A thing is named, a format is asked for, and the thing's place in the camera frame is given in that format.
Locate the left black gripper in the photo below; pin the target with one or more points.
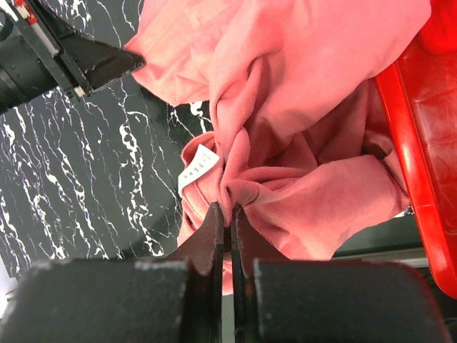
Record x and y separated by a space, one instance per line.
79 64

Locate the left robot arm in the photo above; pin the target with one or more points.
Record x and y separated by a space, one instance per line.
23 76

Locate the red plastic bin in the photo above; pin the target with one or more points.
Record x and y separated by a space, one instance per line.
418 92

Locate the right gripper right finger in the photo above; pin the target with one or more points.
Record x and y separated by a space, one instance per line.
247 246

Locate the salmon pink t shirt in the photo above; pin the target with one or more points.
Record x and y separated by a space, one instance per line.
298 126

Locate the black marble pattern mat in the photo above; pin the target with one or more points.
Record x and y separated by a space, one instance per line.
93 178

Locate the red t shirt in bin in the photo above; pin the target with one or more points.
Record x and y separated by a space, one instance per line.
438 35

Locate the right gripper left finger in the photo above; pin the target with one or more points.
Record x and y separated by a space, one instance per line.
203 252

